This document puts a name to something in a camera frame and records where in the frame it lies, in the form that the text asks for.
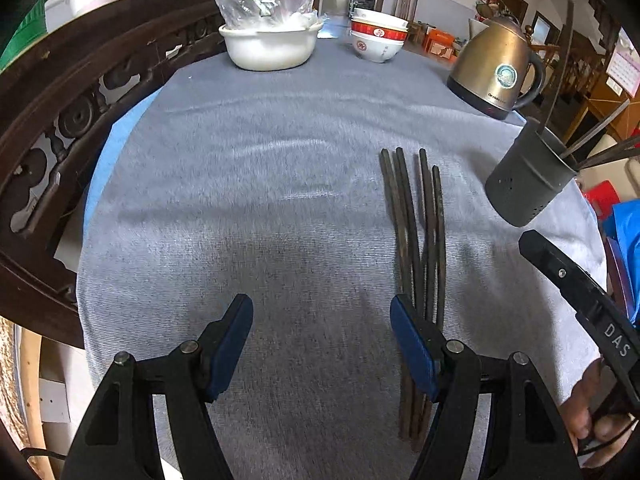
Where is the green thermos flask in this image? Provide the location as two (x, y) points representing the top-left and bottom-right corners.
(0, 0), (58, 61)

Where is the grey metal chopstick holder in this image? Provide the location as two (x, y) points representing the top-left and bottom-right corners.
(484, 119), (581, 228)

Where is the gold electric kettle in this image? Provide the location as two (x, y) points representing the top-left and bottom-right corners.
(446, 14), (547, 122)

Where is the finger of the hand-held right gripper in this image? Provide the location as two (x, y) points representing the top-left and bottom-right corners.
(518, 229), (609, 318)

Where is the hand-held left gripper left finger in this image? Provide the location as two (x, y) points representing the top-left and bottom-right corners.
(60, 293), (254, 480)

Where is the red plastic chair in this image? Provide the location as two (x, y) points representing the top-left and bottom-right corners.
(582, 180), (621, 221)

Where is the black cable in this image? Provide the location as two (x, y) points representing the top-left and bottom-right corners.
(20, 447), (68, 461)

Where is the orange crate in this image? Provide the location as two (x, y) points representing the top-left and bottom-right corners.
(422, 27), (458, 58)

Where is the blue table cover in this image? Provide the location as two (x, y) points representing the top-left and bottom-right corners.
(82, 92), (166, 241)

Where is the white plastic basin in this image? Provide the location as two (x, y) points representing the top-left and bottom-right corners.
(218, 19), (325, 72)

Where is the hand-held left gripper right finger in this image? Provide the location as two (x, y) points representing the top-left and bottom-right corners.
(389, 293), (586, 480)

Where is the person's right hand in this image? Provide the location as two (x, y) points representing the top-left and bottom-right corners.
(559, 357), (640, 457)

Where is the blue plastic bag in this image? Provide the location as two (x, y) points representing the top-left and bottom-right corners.
(600, 202), (640, 326)

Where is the dark carved wooden sideboard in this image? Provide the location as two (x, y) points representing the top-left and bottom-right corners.
(0, 0), (246, 351)

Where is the wall calendar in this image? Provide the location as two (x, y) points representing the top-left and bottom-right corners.
(605, 27), (640, 98)

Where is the grey table cloth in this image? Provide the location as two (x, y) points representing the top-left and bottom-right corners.
(75, 35), (608, 480)

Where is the cream upholstered seat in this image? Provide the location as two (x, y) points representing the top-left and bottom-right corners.
(575, 132), (633, 196)

